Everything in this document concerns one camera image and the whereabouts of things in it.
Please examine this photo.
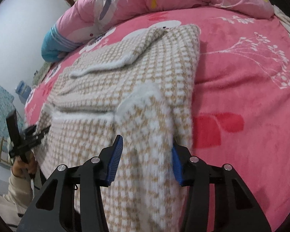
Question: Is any cream fleece blanket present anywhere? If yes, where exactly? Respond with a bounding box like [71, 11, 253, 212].
[272, 5, 290, 47]

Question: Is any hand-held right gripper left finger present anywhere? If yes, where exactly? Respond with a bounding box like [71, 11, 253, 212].
[17, 135, 124, 232]

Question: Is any person's left hand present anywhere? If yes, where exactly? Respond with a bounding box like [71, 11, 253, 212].
[12, 153, 38, 179]

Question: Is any teal patterned cloth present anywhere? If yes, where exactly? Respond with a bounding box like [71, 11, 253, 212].
[0, 78, 25, 148]

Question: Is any wooden chair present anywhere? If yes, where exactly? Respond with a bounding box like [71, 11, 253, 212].
[0, 136, 15, 166]

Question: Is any pink floral bed sheet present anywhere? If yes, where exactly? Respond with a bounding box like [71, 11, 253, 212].
[24, 6, 290, 232]

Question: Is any beige white checked knit sweater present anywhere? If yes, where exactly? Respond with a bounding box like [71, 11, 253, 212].
[35, 25, 201, 232]

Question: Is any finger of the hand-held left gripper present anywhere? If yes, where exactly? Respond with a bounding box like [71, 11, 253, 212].
[35, 126, 51, 141]
[24, 125, 38, 136]

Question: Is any blue water bottle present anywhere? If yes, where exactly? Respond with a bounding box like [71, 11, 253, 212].
[15, 81, 31, 97]

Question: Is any green patterned mat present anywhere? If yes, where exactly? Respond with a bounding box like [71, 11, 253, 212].
[31, 61, 54, 86]

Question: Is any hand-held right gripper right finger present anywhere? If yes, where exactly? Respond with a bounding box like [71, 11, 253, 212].
[171, 143, 272, 232]

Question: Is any person's left forearm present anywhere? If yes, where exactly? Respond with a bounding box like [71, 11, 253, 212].
[2, 174, 35, 209]

